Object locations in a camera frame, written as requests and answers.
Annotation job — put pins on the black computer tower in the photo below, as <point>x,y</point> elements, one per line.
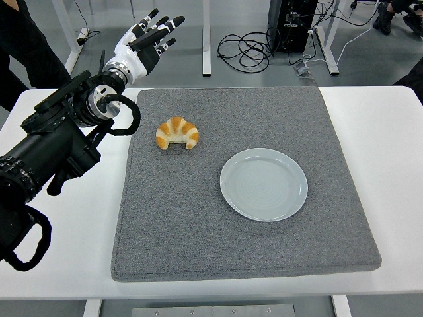
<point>285,36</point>

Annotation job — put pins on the white power strip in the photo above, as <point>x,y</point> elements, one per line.
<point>83,35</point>

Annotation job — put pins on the white desk leg slanted foot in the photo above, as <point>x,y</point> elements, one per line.
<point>330,56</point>
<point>67,29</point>

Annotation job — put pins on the grey fabric mat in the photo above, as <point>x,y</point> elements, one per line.
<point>185,214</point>

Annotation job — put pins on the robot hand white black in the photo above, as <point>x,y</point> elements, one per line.
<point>137,61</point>

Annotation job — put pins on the grey metal plate with screws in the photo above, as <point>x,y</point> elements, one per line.
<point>211,311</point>

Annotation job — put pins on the white desk leg straight foot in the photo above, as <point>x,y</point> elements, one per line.
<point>206,49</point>

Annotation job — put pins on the person's foot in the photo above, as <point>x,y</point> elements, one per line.
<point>384,20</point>
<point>414,24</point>

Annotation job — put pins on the person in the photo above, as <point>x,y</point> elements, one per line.
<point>20,39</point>
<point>413,77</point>

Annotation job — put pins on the white table leg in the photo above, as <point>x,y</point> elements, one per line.
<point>342,307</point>
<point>92,308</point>

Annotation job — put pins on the croissant bread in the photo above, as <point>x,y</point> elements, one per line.
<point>176,128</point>

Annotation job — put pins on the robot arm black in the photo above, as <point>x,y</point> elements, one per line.
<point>49,145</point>

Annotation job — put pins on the pale grey round plate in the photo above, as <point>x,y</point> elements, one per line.
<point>264,185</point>

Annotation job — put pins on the grey floor socket box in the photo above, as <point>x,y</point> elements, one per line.
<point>304,71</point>

